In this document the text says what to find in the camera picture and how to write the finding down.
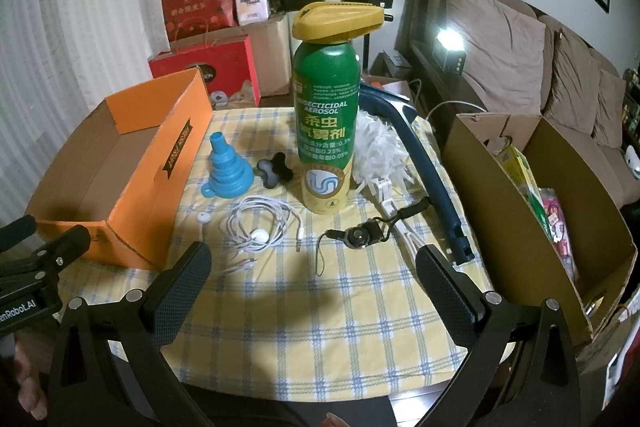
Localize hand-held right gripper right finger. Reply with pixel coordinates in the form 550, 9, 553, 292
415, 244, 583, 427

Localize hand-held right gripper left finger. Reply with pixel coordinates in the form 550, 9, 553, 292
47, 242, 213, 427

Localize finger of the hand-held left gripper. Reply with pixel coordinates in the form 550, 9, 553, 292
0, 224, 91, 282
0, 214, 38, 253

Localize white earphones cable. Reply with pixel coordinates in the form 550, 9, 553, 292
218, 196, 306, 275

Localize orange cardboard box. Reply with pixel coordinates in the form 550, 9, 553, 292
25, 67, 215, 270

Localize dark blue squeegee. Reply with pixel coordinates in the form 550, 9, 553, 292
360, 82, 476, 265

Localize person's left hand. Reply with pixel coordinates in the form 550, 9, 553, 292
10, 334, 51, 425

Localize open brown cardboard box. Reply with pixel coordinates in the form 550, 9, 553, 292
442, 112, 638, 340

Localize yellow checked tablecloth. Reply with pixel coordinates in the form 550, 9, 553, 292
75, 104, 521, 400

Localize pink packets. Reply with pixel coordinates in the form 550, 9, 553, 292
540, 187, 581, 283

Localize blue collapsible funnel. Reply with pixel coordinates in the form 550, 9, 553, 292
200, 132, 257, 198

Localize green yellow packet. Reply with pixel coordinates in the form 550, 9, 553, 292
497, 144, 548, 228

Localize black lobed knob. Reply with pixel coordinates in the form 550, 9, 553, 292
256, 153, 291, 188

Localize white curtain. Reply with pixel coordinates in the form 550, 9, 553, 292
0, 0, 171, 228

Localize cluttered storage bin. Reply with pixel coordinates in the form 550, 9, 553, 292
370, 49, 418, 100

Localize red gift box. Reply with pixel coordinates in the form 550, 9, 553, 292
148, 19, 262, 108

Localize medium beige sofa cushion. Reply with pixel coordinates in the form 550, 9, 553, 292
542, 27, 601, 135

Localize bright lit lamp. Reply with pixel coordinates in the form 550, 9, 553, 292
432, 27, 467, 75

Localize large beige sofa cushion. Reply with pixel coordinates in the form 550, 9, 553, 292
432, 0, 553, 115

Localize small beige sofa cushion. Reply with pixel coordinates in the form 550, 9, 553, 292
592, 67, 628, 148

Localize large brown cardboard box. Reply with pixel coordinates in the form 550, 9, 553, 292
170, 12, 293, 98

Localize dark cluttered shelf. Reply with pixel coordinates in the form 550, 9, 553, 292
621, 67, 640, 142

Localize dark brown sofa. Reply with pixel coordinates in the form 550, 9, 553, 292
395, 0, 640, 208

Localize red gift bag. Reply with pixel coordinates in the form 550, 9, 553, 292
160, 0, 242, 42

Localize white pink tissue pack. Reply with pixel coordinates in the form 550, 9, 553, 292
233, 0, 271, 26

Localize white power cable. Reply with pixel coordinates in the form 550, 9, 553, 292
425, 99, 488, 122

